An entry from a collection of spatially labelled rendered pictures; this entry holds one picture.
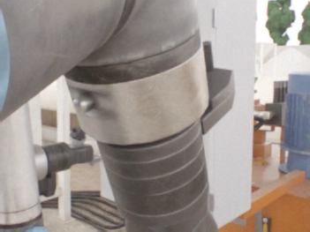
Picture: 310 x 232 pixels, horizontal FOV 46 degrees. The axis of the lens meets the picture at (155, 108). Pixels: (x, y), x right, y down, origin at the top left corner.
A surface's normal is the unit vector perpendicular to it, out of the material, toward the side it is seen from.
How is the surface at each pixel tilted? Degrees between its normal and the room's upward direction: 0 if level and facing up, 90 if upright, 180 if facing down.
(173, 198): 108
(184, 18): 96
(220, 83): 25
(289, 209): 90
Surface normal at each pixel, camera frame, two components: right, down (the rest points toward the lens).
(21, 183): 0.63, 0.10
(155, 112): 0.22, 0.44
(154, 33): 0.43, 0.37
